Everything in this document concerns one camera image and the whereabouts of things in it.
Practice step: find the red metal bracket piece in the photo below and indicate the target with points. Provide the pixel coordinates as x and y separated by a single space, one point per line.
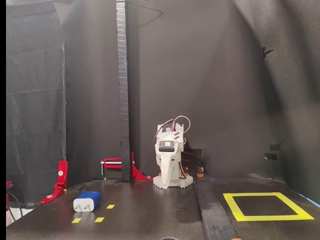
8 182

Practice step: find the red screw clamp silver bar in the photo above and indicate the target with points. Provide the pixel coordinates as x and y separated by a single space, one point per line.
112 161

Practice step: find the yellow tape square outline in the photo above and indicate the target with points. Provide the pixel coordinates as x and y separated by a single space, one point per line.
275 217

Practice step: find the orange black spring clamp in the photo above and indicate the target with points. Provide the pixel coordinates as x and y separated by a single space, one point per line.
199 175
186 170
236 239

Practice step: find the black mesh curtain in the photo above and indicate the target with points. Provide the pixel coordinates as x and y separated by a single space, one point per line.
35 100

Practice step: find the red metal corner bracket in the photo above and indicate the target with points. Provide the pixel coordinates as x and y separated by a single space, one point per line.
136 173
62 175

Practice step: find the black backdrop clip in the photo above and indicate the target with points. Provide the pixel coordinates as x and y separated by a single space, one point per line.
265 51

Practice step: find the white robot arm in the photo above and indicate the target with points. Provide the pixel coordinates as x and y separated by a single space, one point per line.
186 182

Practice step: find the black foam board post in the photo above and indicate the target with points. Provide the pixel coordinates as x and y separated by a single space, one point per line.
123 100

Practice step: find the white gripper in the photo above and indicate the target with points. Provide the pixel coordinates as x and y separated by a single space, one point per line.
166 147

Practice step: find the small yellow tape marker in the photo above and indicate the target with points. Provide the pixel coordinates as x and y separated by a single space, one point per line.
99 219
76 220
110 206

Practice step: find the blue and white charger block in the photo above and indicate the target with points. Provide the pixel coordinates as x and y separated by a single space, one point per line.
86 200

